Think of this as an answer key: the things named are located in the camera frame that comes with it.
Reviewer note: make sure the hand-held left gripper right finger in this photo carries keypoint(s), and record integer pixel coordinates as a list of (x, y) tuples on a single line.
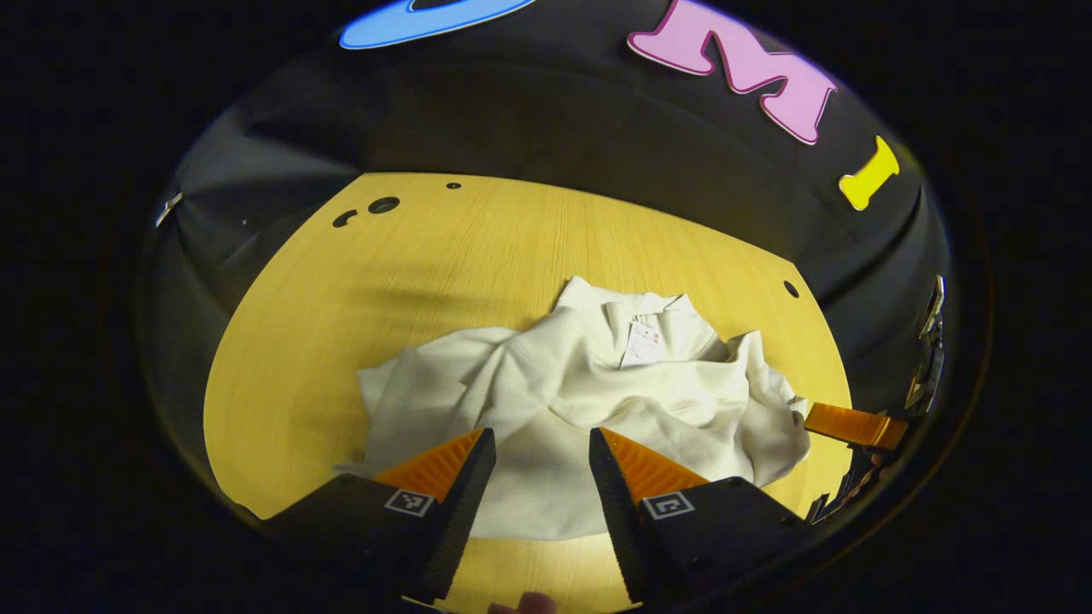
[(623, 520)]

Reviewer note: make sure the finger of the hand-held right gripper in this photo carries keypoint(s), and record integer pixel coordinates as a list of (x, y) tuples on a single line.
[(853, 425)]

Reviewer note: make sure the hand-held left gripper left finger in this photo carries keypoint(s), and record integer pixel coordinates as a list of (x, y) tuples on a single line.
[(465, 512)]

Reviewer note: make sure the cream sweatshirt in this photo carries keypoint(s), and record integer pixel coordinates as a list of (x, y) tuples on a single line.
[(554, 384)]

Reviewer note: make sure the black backdrop cloth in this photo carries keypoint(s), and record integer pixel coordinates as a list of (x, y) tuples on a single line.
[(554, 111)]

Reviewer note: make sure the silver spring clip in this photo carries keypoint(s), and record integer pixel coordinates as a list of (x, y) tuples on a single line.
[(168, 208)]

